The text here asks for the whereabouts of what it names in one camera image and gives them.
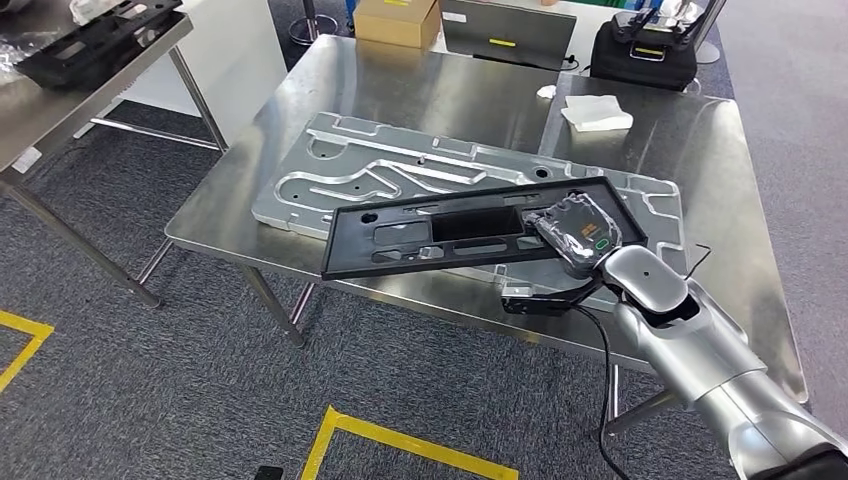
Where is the black plastic frame part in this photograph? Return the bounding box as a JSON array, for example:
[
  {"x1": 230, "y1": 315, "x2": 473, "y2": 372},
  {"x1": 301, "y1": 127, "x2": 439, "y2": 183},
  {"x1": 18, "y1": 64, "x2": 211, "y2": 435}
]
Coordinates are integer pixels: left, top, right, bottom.
[
  {"x1": 13, "y1": 0, "x2": 188, "y2": 92},
  {"x1": 320, "y1": 174, "x2": 650, "y2": 282}
]

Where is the stainless steel workbench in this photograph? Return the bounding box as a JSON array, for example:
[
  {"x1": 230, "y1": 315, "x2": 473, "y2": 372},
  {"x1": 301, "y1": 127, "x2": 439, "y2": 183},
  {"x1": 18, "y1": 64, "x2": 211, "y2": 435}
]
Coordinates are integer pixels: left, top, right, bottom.
[{"x1": 135, "y1": 33, "x2": 812, "y2": 440}]

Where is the aluminium fixture plate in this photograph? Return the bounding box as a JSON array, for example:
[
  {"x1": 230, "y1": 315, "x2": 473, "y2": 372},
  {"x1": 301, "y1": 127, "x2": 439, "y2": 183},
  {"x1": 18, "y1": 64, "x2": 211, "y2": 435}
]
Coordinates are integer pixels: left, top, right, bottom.
[{"x1": 250, "y1": 110, "x2": 692, "y2": 314}]

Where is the white tissue stack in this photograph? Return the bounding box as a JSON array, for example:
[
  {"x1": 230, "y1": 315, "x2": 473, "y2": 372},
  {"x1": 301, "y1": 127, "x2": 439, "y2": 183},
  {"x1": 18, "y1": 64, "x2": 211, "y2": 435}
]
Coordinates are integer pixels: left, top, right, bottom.
[{"x1": 560, "y1": 93, "x2": 636, "y2": 133}]

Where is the brown cardboard box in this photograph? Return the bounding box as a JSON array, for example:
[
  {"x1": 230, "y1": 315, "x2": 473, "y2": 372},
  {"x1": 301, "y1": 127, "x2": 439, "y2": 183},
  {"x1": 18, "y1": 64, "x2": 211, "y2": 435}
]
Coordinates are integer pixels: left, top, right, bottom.
[{"x1": 352, "y1": 0, "x2": 443, "y2": 52}]

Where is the grey laptop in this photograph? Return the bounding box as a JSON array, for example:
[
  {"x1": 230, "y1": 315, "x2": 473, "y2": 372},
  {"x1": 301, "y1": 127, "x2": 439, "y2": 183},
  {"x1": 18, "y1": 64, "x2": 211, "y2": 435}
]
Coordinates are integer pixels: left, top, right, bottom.
[{"x1": 439, "y1": 0, "x2": 580, "y2": 73}]

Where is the chrome stanchion base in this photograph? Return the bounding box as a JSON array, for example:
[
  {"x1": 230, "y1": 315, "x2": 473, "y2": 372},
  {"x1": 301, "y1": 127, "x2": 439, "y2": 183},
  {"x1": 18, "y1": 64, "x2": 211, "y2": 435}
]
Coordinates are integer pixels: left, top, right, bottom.
[{"x1": 288, "y1": 0, "x2": 340, "y2": 47}]

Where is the white desk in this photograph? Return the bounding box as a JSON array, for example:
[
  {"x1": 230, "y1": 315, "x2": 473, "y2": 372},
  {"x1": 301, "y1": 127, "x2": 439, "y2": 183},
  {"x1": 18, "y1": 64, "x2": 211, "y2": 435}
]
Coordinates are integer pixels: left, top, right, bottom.
[{"x1": 430, "y1": 0, "x2": 723, "y2": 79}]

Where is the white cabinet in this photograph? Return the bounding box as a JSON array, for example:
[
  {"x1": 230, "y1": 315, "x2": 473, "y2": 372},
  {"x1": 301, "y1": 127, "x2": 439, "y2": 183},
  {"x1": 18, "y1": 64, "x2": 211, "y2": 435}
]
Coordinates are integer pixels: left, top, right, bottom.
[{"x1": 121, "y1": 0, "x2": 290, "y2": 148}]

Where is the black carry case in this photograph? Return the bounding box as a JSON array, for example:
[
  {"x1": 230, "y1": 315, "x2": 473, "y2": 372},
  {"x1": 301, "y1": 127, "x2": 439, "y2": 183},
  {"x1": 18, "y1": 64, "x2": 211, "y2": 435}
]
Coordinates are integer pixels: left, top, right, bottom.
[{"x1": 588, "y1": 19, "x2": 700, "y2": 93}]

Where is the black remote controller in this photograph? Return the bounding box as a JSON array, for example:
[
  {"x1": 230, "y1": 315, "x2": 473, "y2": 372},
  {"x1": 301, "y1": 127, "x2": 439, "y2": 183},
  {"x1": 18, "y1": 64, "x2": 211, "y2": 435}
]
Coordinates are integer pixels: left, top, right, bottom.
[{"x1": 608, "y1": 5, "x2": 698, "y2": 65}]

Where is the chrome stanchion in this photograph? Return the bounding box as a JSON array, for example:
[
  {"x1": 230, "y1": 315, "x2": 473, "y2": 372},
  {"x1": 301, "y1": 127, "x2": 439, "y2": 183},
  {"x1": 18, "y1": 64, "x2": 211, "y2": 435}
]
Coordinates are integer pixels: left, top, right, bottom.
[{"x1": 691, "y1": 0, "x2": 729, "y2": 66}]

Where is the steel side table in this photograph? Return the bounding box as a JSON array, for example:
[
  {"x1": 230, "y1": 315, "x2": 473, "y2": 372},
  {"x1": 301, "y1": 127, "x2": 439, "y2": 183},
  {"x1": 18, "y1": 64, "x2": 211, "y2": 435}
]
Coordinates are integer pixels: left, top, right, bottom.
[{"x1": 0, "y1": 0, "x2": 231, "y2": 311}]

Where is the white crumpled cloth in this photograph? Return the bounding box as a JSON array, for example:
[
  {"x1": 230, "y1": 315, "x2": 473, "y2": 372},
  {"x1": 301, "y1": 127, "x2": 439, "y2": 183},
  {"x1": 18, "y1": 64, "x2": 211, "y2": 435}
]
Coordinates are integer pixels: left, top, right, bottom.
[{"x1": 68, "y1": 0, "x2": 152, "y2": 28}]

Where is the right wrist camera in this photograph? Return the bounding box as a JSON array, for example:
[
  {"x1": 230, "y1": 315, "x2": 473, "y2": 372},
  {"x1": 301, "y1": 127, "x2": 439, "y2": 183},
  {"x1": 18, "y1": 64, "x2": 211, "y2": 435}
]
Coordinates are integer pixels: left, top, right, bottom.
[{"x1": 500, "y1": 280, "x2": 605, "y2": 318}]

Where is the black camera cable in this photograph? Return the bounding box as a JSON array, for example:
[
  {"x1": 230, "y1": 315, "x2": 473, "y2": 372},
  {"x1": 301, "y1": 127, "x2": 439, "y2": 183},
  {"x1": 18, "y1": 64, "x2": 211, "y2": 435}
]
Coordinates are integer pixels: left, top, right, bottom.
[{"x1": 570, "y1": 303, "x2": 632, "y2": 480}]

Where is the thin black wire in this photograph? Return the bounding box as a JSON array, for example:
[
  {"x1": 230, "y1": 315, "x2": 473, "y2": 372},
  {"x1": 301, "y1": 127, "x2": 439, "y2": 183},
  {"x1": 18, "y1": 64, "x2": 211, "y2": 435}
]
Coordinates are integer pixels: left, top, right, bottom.
[{"x1": 684, "y1": 243, "x2": 714, "y2": 281}]

